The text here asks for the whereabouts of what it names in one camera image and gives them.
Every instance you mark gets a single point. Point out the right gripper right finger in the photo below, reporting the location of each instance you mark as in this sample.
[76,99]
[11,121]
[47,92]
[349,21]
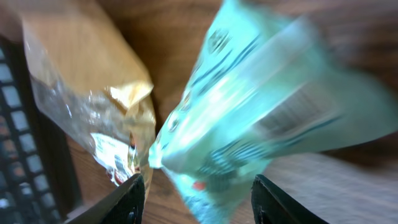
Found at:
[271,205]

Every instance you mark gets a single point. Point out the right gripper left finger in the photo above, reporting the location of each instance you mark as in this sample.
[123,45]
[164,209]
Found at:
[125,205]

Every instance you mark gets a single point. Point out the teal white snack packet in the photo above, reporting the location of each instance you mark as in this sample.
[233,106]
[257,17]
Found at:
[263,86]

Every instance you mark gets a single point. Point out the beige cookie snack bag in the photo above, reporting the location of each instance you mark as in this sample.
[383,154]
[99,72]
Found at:
[87,80]

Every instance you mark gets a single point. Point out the grey plastic shopping basket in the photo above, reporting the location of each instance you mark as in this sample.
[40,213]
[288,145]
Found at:
[38,184]

